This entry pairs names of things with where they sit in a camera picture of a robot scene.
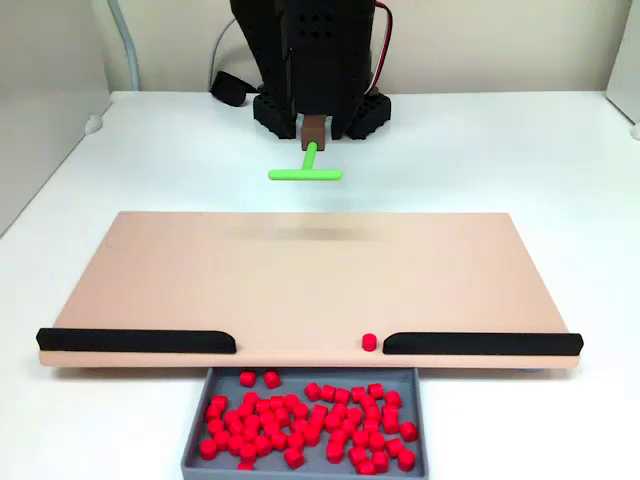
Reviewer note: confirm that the grey tray container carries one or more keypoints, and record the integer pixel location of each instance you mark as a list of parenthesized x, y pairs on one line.
[(290, 383)]

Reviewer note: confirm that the red cylindrical granule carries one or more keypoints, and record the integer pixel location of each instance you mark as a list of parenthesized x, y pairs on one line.
[(320, 411), (245, 411), (368, 342), (391, 425), (262, 414), (295, 457), (394, 446), (251, 422), (276, 403), (339, 410), (219, 403), (376, 390), (372, 412), (231, 417), (339, 437), (347, 426), (248, 435), (393, 398), (332, 422), (376, 441), (248, 452), (357, 455), (360, 438), (300, 411), (311, 436), (208, 447), (235, 429), (250, 399), (408, 431), (312, 391), (367, 401), (264, 400), (262, 444), (406, 459), (315, 425), (222, 440), (212, 412), (271, 379), (390, 412), (270, 427), (327, 393), (216, 426), (279, 441), (333, 451), (291, 401), (298, 426), (296, 440), (246, 466), (281, 416), (366, 467), (371, 426), (380, 460), (358, 394), (247, 378), (354, 415), (342, 395), (236, 444)]

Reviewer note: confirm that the black guide rail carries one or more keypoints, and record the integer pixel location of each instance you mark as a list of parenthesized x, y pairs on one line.
[(135, 341), (480, 344)]

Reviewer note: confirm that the pink board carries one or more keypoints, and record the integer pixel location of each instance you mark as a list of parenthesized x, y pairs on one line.
[(300, 280)]

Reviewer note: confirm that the small white clip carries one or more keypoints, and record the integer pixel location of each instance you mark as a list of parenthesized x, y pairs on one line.
[(92, 123)]

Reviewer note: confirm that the blue board foot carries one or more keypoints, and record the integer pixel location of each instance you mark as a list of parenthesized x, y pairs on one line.
[(531, 371)]

